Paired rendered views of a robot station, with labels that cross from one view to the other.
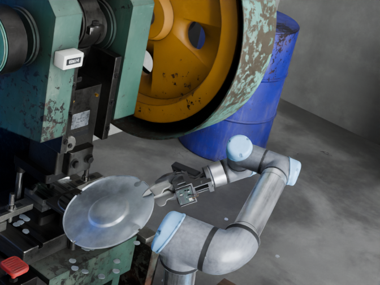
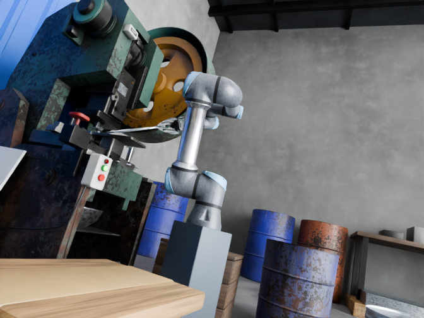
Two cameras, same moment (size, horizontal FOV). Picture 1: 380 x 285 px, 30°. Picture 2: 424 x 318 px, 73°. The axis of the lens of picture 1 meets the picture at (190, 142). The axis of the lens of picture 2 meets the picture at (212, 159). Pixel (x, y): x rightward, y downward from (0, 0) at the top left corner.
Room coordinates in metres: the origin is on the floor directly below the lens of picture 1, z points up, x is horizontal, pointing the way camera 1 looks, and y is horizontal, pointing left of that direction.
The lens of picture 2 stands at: (0.37, 0.05, 0.43)
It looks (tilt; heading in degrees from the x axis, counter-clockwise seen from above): 14 degrees up; 349
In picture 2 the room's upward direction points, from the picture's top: 14 degrees clockwise
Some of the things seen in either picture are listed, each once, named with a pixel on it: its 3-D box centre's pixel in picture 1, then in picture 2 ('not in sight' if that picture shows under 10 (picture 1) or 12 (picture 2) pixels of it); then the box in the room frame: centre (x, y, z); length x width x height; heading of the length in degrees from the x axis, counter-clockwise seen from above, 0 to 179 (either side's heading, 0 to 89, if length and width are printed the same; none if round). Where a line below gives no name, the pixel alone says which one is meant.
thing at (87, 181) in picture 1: (87, 178); not in sight; (2.12, 0.32, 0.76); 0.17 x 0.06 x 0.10; 147
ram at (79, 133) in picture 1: (69, 121); (115, 93); (1.95, 0.38, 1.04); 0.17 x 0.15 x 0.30; 57
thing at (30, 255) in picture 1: (47, 213); (87, 154); (1.97, 0.41, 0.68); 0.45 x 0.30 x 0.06; 147
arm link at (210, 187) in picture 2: not in sight; (210, 188); (1.60, -0.20, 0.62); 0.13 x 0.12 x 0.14; 74
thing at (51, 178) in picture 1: (52, 164); (98, 122); (1.98, 0.42, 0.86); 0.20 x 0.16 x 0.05; 147
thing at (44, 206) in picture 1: (51, 193); (93, 139); (1.97, 0.41, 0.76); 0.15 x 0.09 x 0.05; 147
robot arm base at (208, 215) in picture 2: not in sight; (206, 215); (1.59, -0.21, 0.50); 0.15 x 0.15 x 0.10
